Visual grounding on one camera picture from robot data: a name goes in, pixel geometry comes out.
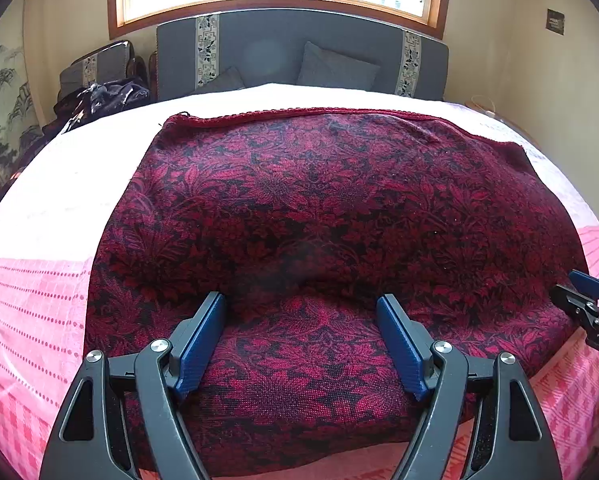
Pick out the pile of dark clothes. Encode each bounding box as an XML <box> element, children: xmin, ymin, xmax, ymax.
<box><xmin>54</xmin><ymin>77</ymin><xmax>152</xmax><ymax>128</ymax></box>

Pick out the large grey cushion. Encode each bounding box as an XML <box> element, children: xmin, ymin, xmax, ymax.
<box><xmin>296</xmin><ymin>41</ymin><xmax>381</xmax><ymax>92</ymax></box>

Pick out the pink and white checked bedsheet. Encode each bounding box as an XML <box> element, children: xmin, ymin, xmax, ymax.
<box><xmin>0</xmin><ymin>82</ymin><xmax>599</xmax><ymax>480</ymax></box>

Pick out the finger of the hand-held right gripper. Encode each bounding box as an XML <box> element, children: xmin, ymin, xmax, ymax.
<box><xmin>551</xmin><ymin>284</ymin><xmax>599</xmax><ymax>328</ymax></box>
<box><xmin>568</xmin><ymin>269</ymin><xmax>599</xmax><ymax>306</ymax></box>

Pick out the small grey cushion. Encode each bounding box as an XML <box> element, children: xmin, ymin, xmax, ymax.
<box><xmin>196</xmin><ymin>66</ymin><xmax>245</xmax><ymax>95</ymax></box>

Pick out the round wooden side table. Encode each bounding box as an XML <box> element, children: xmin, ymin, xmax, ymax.
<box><xmin>467</xmin><ymin>95</ymin><xmax>513</xmax><ymax>123</ymax></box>

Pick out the landscape painting folding screen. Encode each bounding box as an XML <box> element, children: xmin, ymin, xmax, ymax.
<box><xmin>0</xmin><ymin>35</ymin><xmax>45</xmax><ymax>196</ymax></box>

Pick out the grey cushioned wooden armchair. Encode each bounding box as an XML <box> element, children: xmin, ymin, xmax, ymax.
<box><xmin>54</xmin><ymin>40</ymin><xmax>150</xmax><ymax>111</ymax></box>

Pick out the grey sofa with patterned strips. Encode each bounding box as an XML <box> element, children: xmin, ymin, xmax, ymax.
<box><xmin>155</xmin><ymin>9</ymin><xmax>450</xmax><ymax>103</ymax></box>

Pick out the dark red floral knit sweater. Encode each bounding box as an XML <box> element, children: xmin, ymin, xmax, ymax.
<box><xmin>84</xmin><ymin>107</ymin><xmax>590</xmax><ymax>476</ymax></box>

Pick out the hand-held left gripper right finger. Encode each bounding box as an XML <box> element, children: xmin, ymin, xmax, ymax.
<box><xmin>376</xmin><ymin>293</ymin><xmax>563</xmax><ymax>480</ymax></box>

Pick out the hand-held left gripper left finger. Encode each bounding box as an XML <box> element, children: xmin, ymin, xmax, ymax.
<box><xmin>40</xmin><ymin>291</ymin><xmax>229</xmax><ymax>480</ymax></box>

